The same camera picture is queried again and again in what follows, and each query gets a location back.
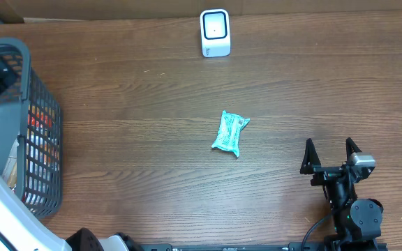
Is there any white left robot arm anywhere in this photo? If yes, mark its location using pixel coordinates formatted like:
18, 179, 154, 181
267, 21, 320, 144
0, 39, 138, 250

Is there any teal snack packet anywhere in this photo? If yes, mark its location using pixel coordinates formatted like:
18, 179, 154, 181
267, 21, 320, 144
211, 110, 251, 158

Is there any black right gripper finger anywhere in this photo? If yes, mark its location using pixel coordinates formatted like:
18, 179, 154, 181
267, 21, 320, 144
345, 137, 362, 164
299, 138, 322, 174

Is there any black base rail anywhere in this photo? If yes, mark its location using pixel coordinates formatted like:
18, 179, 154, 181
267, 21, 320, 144
141, 242, 332, 251

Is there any cardboard back wall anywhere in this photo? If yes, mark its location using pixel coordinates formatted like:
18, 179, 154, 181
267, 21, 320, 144
0, 0, 402, 23

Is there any white barcode scanner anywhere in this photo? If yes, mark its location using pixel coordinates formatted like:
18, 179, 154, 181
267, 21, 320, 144
200, 8, 231, 58

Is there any grey plastic mesh basket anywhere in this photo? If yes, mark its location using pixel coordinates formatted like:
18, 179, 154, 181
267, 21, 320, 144
0, 38, 63, 218

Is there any black cable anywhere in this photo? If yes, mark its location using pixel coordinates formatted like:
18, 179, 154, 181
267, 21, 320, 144
300, 212, 334, 251

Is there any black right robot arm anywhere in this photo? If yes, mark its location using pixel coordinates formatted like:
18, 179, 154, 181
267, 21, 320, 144
299, 138, 386, 250

